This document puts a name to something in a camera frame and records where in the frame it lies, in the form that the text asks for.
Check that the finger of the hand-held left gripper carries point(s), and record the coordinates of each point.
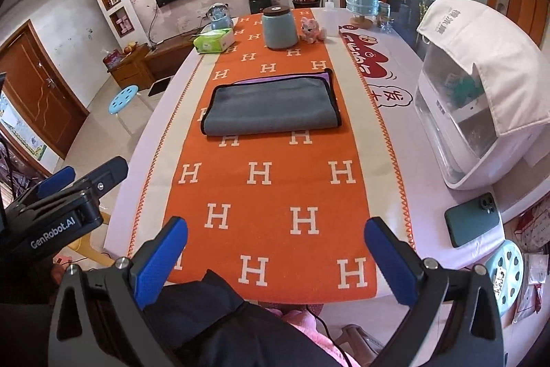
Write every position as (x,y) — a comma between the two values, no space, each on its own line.
(56,179)
(105,173)

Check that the orange patterned table runner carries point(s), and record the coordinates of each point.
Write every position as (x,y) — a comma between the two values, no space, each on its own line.
(262,199)

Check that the glass jar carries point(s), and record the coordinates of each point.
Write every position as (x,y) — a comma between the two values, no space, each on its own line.
(385,16)

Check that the black heater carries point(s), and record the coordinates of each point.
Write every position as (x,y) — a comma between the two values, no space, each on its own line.
(260,2)

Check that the white cloth cover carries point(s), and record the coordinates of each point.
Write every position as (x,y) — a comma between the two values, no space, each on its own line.
(485,44)

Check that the person's dark jacket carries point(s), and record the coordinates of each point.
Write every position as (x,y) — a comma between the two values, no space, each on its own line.
(215,319)

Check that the colourful wall poster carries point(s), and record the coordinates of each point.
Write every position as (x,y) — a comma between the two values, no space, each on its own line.
(21,130)

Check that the grey towel with purple side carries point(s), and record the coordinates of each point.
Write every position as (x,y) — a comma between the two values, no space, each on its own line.
(268,104)

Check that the white countertop appliance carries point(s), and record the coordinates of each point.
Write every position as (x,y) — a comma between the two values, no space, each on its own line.
(455,152)

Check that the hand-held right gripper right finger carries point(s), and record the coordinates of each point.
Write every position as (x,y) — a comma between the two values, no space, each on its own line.
(391,264)

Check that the white squeeze bottle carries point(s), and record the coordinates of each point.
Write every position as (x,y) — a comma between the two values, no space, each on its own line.
(331,14)

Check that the pile of plastic bags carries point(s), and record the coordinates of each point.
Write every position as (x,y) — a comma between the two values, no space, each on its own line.
(535,264)

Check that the pink plush toy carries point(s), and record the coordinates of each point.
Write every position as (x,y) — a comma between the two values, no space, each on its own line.
(311,29)

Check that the blue round stool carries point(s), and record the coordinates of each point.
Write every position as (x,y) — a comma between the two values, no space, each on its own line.
(122,98)

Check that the dark green smartphone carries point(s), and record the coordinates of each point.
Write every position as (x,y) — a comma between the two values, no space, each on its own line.
(472,221)

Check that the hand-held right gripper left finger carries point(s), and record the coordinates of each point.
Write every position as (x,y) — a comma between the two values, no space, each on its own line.
(161,259)

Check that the person's pink clothing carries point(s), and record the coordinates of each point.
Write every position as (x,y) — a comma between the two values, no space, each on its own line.
(300,326)

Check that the blue canister with dark lid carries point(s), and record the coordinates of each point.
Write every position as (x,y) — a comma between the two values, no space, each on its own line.
(280,29)

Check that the white tablecloth with red print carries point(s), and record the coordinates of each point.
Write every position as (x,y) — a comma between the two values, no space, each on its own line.
(412,143)

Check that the green tissue pack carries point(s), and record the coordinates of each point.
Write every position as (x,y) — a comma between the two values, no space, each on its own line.
(215,41)

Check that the brown television cabinet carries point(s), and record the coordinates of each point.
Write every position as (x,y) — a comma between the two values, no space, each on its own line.
(159,57)

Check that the brown wooden door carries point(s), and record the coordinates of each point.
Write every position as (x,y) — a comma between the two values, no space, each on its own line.
(38,83)

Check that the light blue stool with heart holes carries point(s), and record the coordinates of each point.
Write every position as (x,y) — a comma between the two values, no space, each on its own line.
(505,272)

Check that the red tin box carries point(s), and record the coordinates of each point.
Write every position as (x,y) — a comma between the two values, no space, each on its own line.
(112,59)

